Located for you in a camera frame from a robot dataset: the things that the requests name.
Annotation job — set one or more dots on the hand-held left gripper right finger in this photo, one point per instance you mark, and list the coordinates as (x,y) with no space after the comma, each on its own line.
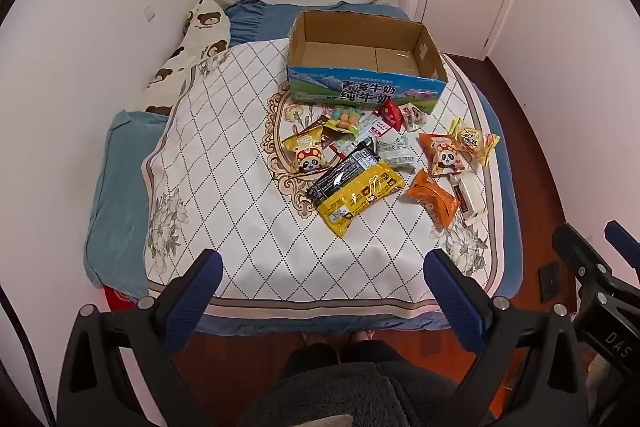
(455,297)

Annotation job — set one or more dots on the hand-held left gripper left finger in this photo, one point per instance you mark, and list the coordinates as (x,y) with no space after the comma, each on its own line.
(197,294)

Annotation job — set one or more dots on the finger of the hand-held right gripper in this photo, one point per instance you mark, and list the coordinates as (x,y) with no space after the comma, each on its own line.
(580,257)
(625,247)

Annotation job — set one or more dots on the white snack packet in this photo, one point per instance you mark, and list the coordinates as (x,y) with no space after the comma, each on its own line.
(472,199)

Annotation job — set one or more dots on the yellow candy packet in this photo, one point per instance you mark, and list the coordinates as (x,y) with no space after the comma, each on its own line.
(475,139)

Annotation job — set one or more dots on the printed cardboard box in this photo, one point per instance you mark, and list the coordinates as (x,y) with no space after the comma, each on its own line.
(350,93)

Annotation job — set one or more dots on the dark floor box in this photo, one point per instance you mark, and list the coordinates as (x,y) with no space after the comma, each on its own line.
(550,282)

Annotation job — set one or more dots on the red bag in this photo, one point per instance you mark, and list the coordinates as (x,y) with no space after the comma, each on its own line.
(120,299)

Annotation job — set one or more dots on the plain orange snack packet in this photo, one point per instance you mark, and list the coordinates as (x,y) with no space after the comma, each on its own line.
(432,202)

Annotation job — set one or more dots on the white diamond-pattern blanket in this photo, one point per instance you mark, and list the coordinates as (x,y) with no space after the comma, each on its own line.
(225,187)

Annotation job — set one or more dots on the large yellow snack packet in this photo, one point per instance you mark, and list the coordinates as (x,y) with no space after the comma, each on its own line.
(360,198)

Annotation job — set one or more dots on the person's dark fuzzy clothing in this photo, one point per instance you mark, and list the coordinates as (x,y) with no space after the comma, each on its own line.
(350,387)

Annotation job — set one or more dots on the orange panda snack packet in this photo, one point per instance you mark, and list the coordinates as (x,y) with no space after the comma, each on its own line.
(444,154)

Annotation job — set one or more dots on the silver snack packet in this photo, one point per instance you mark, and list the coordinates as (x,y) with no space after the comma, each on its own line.
(395,152)

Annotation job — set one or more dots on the black snack packet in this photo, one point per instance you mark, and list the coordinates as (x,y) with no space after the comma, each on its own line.
(334,178)

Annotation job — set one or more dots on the yellow panda snack packet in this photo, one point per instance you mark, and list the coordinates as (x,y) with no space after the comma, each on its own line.
(305,152)

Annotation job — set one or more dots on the small white brown packet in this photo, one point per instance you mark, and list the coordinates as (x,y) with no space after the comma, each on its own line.
(413,117)

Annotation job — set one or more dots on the red and white packet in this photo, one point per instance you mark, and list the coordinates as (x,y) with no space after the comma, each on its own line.
(372,127)

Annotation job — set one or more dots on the red snack packet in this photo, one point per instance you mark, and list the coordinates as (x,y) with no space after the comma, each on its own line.
(392,116)

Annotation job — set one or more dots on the colourful candy bag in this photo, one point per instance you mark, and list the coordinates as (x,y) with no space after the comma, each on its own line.
(345,119)

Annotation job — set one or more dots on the bear print pillow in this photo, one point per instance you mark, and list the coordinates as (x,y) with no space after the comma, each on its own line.
(170,77)

